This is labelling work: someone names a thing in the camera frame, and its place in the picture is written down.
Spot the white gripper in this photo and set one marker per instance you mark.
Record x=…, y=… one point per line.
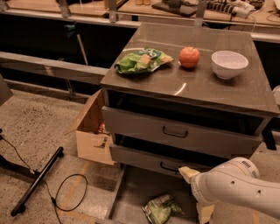
x=200, y=188

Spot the green jalapeno chip bag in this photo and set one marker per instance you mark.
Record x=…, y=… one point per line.
x=161, y=209

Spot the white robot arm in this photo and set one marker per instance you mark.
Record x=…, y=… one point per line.
x=236, y=182

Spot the middle grey drawer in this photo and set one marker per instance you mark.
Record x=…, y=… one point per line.
x=163, y=160

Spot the bottom open grey drawer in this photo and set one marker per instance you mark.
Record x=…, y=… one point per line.
x=136, y=187

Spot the top grey drawer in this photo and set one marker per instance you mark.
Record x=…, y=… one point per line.
x=181, y=135

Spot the grey drawer cabinet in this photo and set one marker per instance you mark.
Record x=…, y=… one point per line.
x=242, y=105

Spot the green snack bag on counter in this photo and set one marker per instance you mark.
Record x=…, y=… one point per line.
x=145, y=60

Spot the cardboard box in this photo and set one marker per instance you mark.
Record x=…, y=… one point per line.
x=92, y=140

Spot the white bowl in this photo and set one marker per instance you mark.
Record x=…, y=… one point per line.
x=227, y=64

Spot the red apple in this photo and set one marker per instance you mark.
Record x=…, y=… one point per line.
x=189, y=57

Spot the metal railing beam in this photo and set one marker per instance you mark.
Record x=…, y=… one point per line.
x=54, y=68

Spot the white power strip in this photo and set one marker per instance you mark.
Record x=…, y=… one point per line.
x=238, y=8

